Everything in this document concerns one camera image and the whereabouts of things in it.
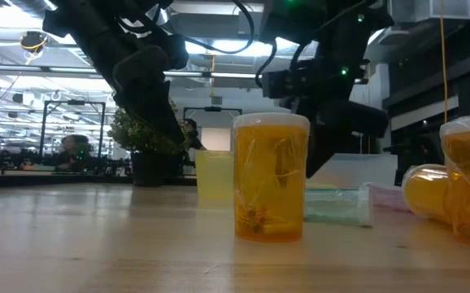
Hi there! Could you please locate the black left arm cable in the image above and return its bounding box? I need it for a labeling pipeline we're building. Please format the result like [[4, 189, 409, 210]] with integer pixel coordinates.
[[177, 0, 256, 55]]

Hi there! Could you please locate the long ceiling light strip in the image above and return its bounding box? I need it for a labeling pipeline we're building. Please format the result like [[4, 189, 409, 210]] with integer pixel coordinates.
[[0, 63, 263, 81]]

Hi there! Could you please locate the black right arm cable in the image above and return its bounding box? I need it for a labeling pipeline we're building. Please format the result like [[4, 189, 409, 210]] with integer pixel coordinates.
[[255, 40, 279, 89]]

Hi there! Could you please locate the teal pill bottle white cap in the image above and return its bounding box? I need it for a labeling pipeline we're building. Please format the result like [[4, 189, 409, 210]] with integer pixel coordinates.
[[303, 186, 375, 228]]

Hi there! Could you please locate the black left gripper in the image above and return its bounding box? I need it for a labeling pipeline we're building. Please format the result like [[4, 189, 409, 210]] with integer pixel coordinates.
[[112, 44, 187, 148]]

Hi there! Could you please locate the pale purple pill bottle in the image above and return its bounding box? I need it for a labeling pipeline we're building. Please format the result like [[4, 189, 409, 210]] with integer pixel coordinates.
[[363, 181, 411, 213]]

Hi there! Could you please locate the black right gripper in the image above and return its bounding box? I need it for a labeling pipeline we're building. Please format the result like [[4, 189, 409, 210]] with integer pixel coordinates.
[[291, 97, 390, 179]]

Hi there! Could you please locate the dark background bench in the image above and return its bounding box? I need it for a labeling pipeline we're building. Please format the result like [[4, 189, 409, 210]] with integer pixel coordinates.
[[0, 169, 198, 189]]

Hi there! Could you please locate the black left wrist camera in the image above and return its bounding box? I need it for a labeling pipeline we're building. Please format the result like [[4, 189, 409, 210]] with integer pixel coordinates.
[[165, 34, 189, 71]]

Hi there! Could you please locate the translucent white plastic bin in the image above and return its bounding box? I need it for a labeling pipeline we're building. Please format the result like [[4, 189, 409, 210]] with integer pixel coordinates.
[[307, 153, 398, 189]]

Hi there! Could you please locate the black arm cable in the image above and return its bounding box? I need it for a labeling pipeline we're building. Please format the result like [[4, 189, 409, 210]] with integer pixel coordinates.
[[177, 0, 256, 55], [255, 40, 279, 89]]

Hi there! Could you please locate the amber pill bottle white cap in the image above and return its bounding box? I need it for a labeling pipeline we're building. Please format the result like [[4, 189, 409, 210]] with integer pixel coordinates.
[[401, 164, 452, 225]]

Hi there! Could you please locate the round ceiling fixture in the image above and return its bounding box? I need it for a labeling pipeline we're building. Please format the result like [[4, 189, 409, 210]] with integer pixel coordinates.
[[19, 30, 49, 53]]

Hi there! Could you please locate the tall black metal frame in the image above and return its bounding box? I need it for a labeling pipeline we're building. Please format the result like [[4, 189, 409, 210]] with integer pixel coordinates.
[[39, 100, 107, 166]]

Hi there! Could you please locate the green leafy potted plant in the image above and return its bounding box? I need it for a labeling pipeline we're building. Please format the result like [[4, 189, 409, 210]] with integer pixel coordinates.
[[107, 107, 191, 155]]

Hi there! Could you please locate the translucent yellow plastic bin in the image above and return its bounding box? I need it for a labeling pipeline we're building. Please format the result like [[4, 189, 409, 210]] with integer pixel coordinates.
[[195, 150, 235, 201]]

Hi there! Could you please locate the black plant pot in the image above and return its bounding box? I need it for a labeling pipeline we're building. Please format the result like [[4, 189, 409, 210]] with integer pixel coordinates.
[[131, 151, 169, 187]]

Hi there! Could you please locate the large amber pill bottle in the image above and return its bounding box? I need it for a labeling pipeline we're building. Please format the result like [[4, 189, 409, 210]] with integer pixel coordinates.
[[232, 112, 311, 244]]

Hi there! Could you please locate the seated person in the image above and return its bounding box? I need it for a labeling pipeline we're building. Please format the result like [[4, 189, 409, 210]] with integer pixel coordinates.
[[57, 134, 94, 171]]

